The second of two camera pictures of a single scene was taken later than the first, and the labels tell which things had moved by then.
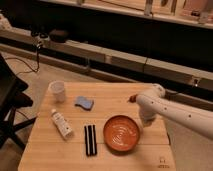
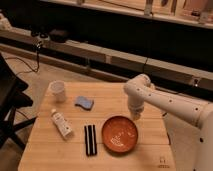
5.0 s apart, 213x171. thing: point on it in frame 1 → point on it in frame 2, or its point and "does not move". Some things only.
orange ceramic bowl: (121, 134) does not move
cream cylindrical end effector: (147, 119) → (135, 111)
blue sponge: (84, 102) does not move
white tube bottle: (62, 123) does not move
